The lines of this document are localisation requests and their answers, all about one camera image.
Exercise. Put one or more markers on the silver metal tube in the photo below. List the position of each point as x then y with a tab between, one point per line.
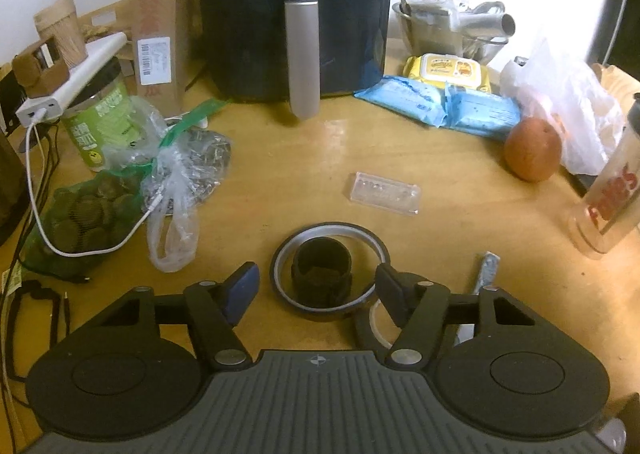
490	24

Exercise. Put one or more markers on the wooden chair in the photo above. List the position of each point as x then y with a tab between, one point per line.
620	79

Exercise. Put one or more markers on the orange fruit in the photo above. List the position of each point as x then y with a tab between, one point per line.
532	149

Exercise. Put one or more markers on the tall brown cardboard carton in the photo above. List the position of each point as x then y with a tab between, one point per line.
160	9

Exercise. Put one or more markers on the white plastic bag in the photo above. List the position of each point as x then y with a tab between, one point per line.
575	99

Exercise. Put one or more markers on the green label plastic jar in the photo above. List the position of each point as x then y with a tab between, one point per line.
97	129

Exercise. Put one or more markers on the white power bank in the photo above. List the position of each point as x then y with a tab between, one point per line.
85	74

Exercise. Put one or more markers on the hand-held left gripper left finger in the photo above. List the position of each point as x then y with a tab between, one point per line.
242	291

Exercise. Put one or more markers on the small black cylinder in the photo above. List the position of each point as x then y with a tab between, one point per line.
320	284

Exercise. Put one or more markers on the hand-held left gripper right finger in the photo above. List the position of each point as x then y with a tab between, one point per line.
390	294

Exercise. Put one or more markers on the clear plastic case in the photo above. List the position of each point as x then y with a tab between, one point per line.
382	191

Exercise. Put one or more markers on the steel bowl with utensils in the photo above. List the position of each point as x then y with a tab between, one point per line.
435	42

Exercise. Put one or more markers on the blue wet wipes pack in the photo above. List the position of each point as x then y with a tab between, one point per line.
400	97
480	112

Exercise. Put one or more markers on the black air fryer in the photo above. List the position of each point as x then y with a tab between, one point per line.
340	9

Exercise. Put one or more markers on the small metal tool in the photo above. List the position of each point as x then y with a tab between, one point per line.
486	269

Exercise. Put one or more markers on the brown wooden holder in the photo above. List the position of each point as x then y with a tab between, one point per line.
30	77

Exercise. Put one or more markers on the yellow wet wipes pack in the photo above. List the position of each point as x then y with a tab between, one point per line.
450	72

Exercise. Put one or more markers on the clear shaker bottle grey lid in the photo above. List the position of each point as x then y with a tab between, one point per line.
605	204

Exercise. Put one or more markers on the green mesh bag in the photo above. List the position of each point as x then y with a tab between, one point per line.
85	219

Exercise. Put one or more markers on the bamboo toothpick holder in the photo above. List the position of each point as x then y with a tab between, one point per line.
62	29

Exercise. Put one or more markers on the clear plastic bag of seeds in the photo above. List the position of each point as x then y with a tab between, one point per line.
200	159

